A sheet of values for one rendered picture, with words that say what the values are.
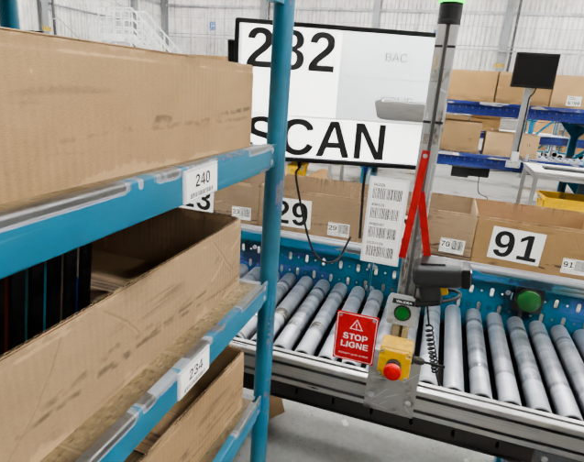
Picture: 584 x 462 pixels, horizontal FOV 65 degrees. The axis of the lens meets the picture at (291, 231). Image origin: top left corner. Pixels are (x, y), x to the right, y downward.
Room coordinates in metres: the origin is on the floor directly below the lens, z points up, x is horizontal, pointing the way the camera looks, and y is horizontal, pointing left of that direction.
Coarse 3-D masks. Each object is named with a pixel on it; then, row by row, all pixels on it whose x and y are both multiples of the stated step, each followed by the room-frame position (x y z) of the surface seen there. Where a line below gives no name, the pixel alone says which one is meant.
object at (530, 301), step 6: (522, 294) 1.37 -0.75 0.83; (528, 294) 1.36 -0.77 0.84; (534, 294) 1.35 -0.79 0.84; (522, 300) 1.36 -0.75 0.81; (528, 300) 1.36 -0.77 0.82; (534, 300) 1.35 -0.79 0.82; (540, 300) 1.35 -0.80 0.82; (522, 306) 1.36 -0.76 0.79; (528, 306) 1.35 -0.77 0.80; (534, 306) 1.35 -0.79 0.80
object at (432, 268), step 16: (432, 256) 0.95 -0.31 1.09; (416, 272) 0.90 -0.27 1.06; (432, 272) 0.89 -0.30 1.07; (448, 272) 0.88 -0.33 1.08; (464, 272) 0.88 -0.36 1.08; (432, 288) 0.90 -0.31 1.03; (448, 288) 0.89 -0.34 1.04; (464, 288) 0.87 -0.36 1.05; (416, 304) 0.91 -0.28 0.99; (432, 304) 0.90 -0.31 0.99
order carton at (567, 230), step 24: (480, 216) 1.48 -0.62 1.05; (504, 216) 1.73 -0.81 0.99; (528, 216) 1.70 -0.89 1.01; (552, 216) 1.68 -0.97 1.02; (576, 216) 1.66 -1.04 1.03; (480, 240) 1.48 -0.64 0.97; (552, 240) 1.42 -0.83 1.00; (576, 240) 1.40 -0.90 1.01; (504, 264) 1.45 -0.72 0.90; (552, 264) 1.41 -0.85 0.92
